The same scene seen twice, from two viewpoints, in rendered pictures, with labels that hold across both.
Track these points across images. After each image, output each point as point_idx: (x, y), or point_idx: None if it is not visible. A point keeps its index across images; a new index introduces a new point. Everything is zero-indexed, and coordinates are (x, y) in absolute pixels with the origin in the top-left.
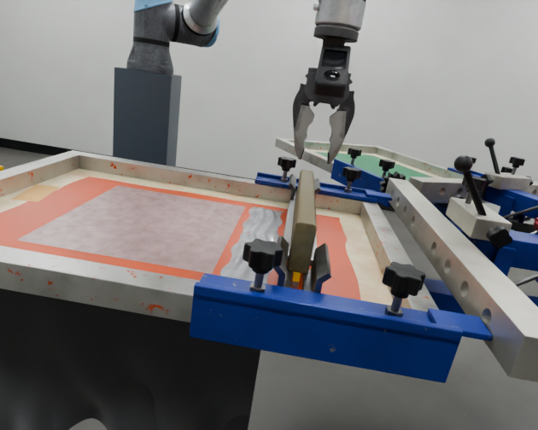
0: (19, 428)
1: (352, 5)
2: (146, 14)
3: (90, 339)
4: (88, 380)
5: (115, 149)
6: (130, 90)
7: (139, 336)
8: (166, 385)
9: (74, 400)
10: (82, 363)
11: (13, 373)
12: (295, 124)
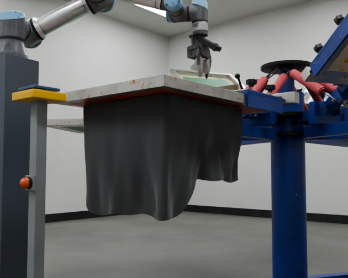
0: (181, 188)
1: (207, 25)
2: (18, 22)
3: (206, 129)
4: (204, 150)
5: (6, 112)
6: (15, 69)
7: (217, 125)
8: (224, 145)
9: (197, 166)
10: (204, 141)
11: (185, 152)
12: (199, 63)
